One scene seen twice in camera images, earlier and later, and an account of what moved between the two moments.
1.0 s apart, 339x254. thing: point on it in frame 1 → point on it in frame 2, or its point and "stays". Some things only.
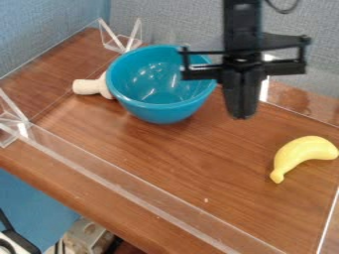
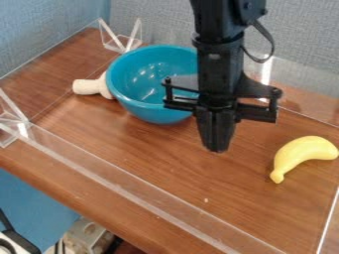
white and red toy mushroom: x=87 y=86 stays
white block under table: x=86 y=238 stays
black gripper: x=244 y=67 → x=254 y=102
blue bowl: x=146 y=83 stays
